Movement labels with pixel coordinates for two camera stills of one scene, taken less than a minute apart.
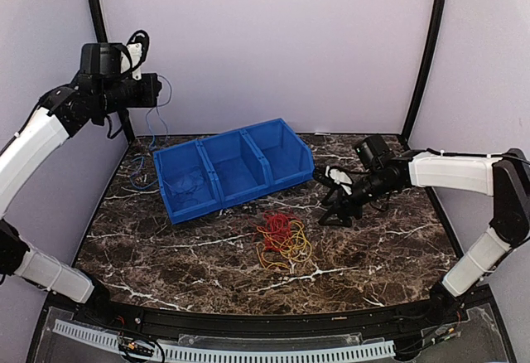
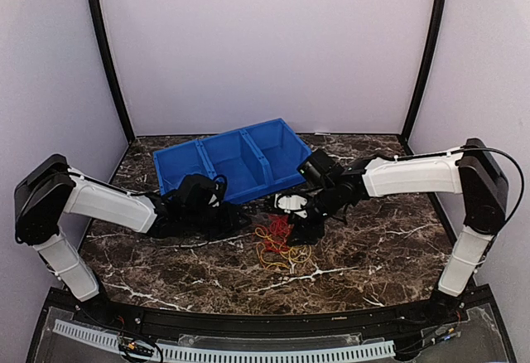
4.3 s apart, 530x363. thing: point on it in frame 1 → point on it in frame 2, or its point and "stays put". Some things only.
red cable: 277,229 stays put
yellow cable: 293,245 stays put
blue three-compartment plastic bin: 205,174 stays put
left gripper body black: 117,95 → 210,225
